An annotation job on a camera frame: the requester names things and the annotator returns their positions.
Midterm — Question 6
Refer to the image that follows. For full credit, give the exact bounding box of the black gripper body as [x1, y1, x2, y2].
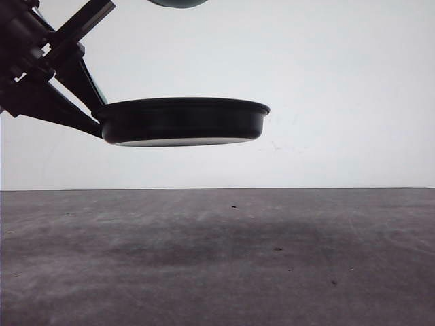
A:
[1, 1, 116, 117]

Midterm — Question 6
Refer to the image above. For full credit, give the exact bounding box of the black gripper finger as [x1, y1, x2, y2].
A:
[20, 81, 102, 139]
[55, 58, 107, 111]

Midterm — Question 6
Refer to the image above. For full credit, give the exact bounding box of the black frying pan green handle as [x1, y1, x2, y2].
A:
[92, 97, 271, 147]

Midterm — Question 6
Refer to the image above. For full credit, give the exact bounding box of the teal ceramic bowl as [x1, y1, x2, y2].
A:
[150, 0, 207, 9]

